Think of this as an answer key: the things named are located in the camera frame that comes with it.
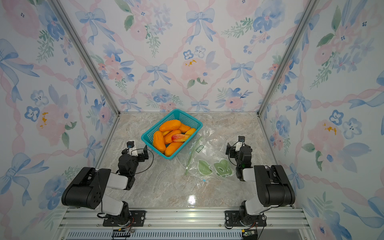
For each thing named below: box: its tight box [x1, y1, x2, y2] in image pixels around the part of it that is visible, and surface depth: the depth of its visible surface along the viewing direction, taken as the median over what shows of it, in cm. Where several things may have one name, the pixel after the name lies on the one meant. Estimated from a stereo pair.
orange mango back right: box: [179, 123, 191, 134], surface depth 106 cm
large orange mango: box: [153, 130, 166, 153], surface depth 94 cm
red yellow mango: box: [171, 134, 191, 142], surface depth 97 cm
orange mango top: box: [159, 119, 182, 132], surface depth 102 cm
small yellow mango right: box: [185, 128, 197, 137], surface depth 105 cm
